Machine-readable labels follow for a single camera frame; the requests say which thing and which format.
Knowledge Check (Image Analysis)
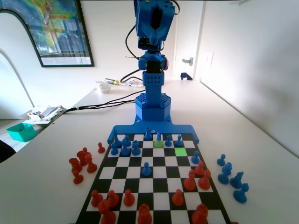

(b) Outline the blue king chess piece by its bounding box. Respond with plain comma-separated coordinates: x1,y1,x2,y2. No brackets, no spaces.
112,129,121,147

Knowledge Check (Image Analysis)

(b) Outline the framed map poster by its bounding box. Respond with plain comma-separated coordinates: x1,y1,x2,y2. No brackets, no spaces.
0,0,95,68

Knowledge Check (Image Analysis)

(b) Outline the white door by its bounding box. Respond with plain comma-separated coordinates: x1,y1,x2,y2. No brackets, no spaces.
174,0,206,81

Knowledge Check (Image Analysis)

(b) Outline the black and white chessboard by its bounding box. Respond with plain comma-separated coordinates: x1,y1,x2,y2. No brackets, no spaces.
76,133,232,224

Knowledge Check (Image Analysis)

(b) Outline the red bishop chess piece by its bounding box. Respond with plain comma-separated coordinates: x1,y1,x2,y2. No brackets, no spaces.
86,154,98,174
198,169,212,190

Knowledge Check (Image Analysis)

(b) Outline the pile of papers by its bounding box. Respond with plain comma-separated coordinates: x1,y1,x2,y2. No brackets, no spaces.
26,105,67,124

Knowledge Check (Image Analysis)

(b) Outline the blue base mounting plate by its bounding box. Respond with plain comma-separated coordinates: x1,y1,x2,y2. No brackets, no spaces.
107,114,200,144

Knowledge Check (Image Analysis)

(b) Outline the red knight chess piece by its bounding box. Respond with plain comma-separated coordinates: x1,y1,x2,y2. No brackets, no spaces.
69,158,83,173
97,199,117,224

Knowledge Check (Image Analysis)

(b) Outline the green plastic box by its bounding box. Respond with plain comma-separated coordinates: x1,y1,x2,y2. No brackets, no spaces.
6,123,37,142

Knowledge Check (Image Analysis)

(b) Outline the yellow black screwdriver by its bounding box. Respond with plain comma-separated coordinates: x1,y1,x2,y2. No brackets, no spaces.
104,78,121,86

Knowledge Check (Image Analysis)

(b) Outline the white arched black-edged panel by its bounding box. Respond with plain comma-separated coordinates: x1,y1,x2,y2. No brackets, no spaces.
0,8,43,120

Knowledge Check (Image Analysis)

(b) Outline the black cable bundle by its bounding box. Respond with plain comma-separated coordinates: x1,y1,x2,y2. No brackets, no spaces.
53,90,143,120

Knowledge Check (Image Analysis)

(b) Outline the white crumpled plastic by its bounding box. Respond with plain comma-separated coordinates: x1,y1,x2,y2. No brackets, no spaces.
95,80,113,94

